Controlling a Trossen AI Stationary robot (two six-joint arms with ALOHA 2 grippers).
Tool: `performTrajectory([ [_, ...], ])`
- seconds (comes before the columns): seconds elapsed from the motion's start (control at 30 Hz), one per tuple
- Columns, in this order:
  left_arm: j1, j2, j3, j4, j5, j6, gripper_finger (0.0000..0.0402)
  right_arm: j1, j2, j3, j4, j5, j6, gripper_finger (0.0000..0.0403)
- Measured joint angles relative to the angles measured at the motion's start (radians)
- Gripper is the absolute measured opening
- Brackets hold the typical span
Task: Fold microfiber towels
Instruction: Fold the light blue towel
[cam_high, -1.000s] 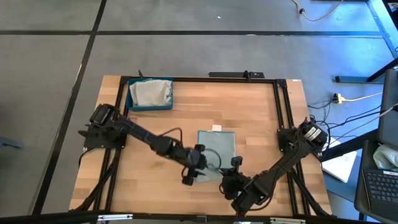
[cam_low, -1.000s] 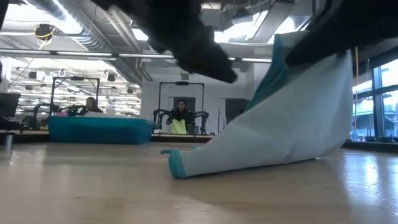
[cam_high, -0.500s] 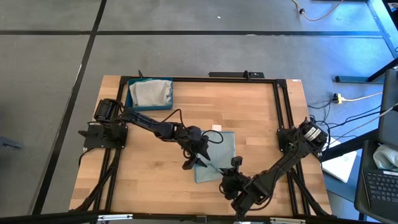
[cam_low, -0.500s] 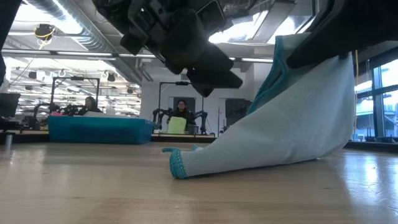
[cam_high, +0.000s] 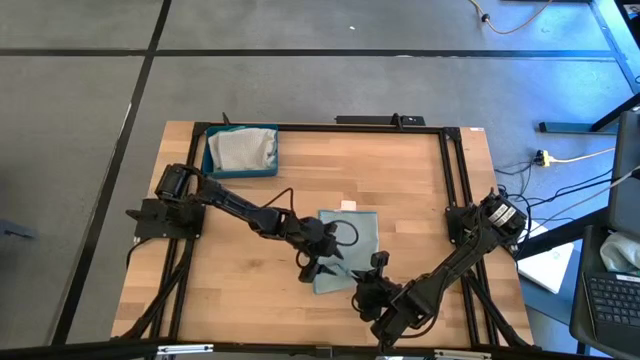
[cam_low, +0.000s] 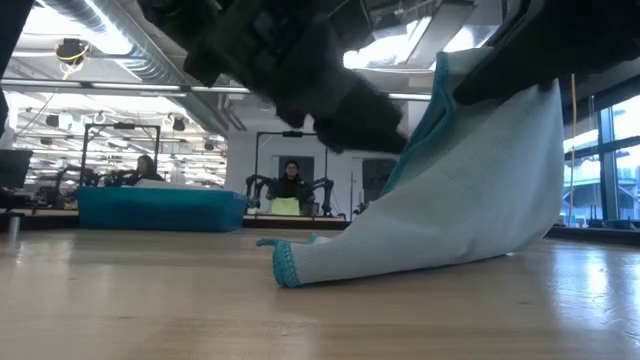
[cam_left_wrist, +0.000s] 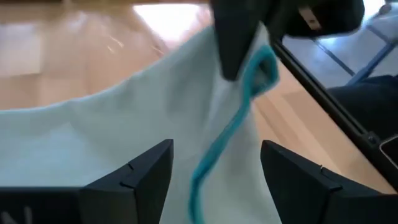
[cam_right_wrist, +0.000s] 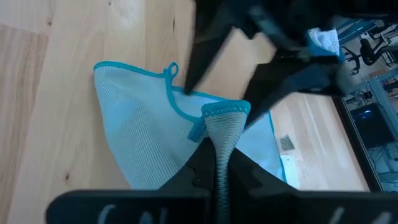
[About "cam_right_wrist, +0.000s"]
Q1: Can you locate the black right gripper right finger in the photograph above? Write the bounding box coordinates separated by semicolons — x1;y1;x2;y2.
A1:
228;147;398;224

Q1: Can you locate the black office chair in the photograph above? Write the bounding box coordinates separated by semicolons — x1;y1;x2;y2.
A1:
341;37;398;75

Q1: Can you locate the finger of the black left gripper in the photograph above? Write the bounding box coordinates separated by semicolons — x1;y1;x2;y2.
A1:
243;60;343;130
182;24;234;95

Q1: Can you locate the light blue microfiber towel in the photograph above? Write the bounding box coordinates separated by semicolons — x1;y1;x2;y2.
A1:
93;60;301;224

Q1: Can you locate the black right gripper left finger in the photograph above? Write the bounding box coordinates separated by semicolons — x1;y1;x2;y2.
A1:
45;138;216;224

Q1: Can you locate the black aluminium table frame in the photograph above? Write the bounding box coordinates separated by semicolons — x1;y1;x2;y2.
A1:
331;95;384;193

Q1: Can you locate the grey waffle-weave towel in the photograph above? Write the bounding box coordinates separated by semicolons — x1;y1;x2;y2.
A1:
309;27;340;54

